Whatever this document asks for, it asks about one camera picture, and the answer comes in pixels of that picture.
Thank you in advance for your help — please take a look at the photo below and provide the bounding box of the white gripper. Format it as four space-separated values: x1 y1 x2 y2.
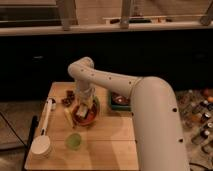
75 87 94 109

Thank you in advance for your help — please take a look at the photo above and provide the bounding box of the red bowl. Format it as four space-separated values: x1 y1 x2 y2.
71 100 99 126

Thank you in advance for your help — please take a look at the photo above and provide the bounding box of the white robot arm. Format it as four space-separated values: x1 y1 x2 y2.
68 57 190 171

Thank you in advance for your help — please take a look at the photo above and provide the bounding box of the brown toy item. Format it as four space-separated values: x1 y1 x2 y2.
61 90 75 107

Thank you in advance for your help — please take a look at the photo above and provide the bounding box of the yellow stick item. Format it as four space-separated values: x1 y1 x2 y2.
64 108 75 129

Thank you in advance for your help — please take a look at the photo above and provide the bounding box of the green tray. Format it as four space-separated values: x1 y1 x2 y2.
108 92 130 111

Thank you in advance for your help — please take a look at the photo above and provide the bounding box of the wooden board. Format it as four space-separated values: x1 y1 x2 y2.
25 82 139 171

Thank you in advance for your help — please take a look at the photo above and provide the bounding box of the small green cup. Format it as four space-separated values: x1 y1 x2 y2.
66 133 82 150

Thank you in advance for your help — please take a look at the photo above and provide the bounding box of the spice bottle rack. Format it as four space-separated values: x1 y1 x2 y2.
177 90 213 152

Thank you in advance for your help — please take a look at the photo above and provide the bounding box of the white long-handled brush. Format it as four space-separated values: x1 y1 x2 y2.
30 98 55 157

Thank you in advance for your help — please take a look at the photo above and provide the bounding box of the black cable left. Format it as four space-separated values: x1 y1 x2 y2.
0 111 29 149

